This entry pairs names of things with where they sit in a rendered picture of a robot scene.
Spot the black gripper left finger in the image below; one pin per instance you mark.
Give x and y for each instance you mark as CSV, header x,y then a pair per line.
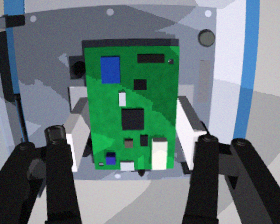
x,y
64,144

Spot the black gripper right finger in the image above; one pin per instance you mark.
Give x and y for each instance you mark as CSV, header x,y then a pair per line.
x,y
256,195

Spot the green circuit board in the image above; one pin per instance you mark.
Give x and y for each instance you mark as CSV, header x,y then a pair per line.
x,y
132,95

